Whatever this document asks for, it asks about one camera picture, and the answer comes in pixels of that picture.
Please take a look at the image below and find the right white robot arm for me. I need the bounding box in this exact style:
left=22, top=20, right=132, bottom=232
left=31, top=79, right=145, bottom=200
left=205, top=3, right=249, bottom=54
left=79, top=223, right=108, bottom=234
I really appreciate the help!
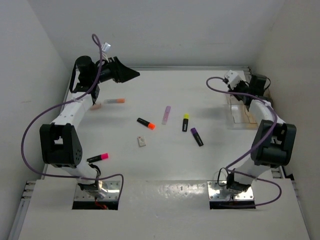
left=224, top=70, right=297, bottom=193

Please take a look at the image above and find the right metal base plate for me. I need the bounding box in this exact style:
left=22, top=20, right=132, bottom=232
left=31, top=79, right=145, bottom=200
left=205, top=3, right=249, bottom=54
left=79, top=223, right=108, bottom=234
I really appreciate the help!
left=207, top=180, right=255, bottom=202

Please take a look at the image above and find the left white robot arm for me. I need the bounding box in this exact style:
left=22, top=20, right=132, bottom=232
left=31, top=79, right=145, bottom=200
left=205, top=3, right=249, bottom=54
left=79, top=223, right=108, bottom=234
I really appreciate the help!
left=39, top=55, right=140, bottom=191

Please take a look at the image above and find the purple black highlighter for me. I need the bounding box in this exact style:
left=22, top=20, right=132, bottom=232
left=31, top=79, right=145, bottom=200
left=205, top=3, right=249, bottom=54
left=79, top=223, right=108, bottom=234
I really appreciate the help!
left=190, top=127, right=204, bottom=147

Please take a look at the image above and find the orange clear highlighter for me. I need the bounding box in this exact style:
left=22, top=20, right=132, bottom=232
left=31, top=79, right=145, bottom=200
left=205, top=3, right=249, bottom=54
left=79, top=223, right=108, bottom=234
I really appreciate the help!
left=103, top=98, right=126, bottom=104

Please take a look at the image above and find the pink black highlighter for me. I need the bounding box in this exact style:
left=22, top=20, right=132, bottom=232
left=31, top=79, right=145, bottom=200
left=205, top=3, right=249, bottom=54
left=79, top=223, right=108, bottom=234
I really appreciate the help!
left=87, top=153, right=109, bottom=163

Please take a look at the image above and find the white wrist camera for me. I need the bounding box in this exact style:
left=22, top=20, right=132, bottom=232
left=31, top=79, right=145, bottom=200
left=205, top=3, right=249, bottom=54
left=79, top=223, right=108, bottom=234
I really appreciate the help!
left=101, top=42, right=111, bottom=60
left=223, top=70, right=242, bottom=90

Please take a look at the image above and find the metal base plate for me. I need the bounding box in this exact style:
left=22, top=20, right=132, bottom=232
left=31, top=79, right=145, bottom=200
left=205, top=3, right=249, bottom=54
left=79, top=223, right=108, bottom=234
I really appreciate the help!
left=207, top=180, right=255, bottom=202
left=74, top=180, right=121, bottom=202

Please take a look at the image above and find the white eraser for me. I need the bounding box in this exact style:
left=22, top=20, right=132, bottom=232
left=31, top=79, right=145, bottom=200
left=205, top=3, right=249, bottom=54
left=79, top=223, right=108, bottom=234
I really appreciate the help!
left=137, top=136, right=146, bottom=147

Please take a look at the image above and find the pink translucent highlighter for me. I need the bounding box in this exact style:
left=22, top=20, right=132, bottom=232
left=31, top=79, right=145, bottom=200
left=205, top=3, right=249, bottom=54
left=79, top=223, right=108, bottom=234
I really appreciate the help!
left=161, top=106, right=171, bottom=125

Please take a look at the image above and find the clear acrylic container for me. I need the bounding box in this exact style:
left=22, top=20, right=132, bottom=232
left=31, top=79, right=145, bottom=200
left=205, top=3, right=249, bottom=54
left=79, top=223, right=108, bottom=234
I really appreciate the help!
left=224, top=95, right=258, bottom=130

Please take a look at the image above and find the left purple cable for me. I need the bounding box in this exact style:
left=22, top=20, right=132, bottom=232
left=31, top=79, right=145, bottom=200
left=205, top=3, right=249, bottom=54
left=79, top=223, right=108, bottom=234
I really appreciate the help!
left=20, top=33, right=125, bottom=201

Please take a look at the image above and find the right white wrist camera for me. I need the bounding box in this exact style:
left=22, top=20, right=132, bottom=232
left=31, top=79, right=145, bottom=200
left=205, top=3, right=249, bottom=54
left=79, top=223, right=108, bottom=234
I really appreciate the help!
left=223, top=70, right=242, bottom=90

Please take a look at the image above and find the purple cable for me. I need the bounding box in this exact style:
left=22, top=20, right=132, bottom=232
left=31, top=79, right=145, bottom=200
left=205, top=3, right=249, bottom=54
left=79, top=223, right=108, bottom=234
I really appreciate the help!
left=20, top=33, right=125, bottom=201
left=206, top=76, right=283, bottom=207

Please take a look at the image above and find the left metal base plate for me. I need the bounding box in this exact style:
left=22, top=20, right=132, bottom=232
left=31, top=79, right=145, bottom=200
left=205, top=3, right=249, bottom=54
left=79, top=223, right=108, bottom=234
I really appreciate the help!
left=74, top=180, right=121, bottom=202

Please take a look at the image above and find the orange black highlighter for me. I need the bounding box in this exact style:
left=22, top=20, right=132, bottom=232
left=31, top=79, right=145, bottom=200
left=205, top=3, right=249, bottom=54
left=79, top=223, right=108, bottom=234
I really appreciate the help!
left=136, top=117, right=156, bottom=130

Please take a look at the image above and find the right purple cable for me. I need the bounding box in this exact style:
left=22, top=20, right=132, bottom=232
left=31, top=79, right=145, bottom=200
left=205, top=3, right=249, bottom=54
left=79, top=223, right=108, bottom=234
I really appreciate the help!
left=206, top=76, right=283, bottom=207

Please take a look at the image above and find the yellow black highlighter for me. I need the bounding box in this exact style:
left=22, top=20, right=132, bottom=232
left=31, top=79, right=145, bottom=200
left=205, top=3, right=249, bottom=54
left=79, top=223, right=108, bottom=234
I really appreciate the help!
left=182, top=113, right=189, bottom=132

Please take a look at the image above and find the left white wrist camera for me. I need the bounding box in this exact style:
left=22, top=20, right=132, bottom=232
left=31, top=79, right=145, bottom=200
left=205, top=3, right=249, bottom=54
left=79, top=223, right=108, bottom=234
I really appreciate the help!
left=101, top=42, right=111, bottom=60

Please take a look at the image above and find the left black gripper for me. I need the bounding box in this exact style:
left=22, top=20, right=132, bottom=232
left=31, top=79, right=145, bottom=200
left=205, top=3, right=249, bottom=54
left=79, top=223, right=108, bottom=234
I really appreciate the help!
left=90, top=56, right=139, bottom=84

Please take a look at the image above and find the pink eraser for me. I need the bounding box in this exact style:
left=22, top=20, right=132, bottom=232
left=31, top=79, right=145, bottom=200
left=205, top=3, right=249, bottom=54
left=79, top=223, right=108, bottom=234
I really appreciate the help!
left=90, top=103, right=102, bottom=111

